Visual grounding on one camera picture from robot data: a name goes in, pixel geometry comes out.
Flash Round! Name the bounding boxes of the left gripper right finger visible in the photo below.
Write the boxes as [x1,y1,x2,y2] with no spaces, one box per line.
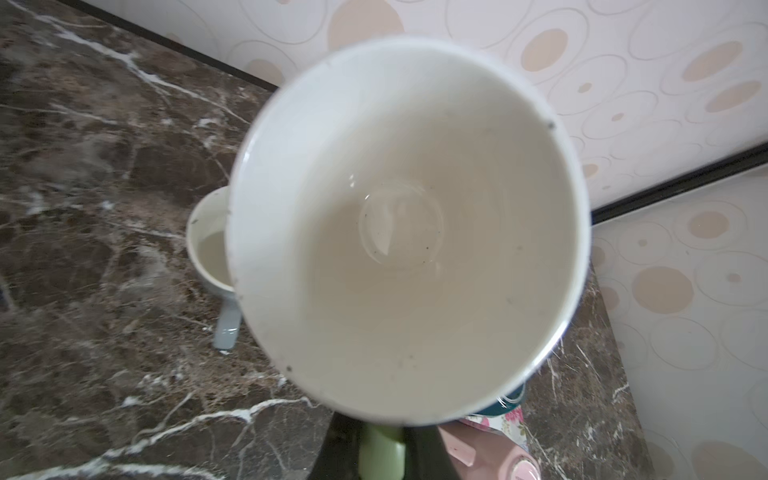
[404,425,460,480]

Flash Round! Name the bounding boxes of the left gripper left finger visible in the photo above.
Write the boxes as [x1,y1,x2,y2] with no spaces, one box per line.
[307,412,363,480]

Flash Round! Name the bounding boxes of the light green ceramic mug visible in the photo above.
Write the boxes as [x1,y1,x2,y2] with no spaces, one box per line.
[225,36,591,479]

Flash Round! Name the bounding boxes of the grey ceramic mug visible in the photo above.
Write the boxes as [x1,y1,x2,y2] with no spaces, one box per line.
[185,186,242,351]

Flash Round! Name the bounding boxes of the floral rectangular tray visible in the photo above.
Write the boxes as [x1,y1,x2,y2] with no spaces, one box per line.
[460,403,528,450]

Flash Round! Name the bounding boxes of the pink ceramic mug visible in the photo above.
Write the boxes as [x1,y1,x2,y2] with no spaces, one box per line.
[438,422,542,480]

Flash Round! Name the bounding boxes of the dark green ceramic mug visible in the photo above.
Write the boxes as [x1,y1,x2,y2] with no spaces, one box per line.
[476,383,526,417]

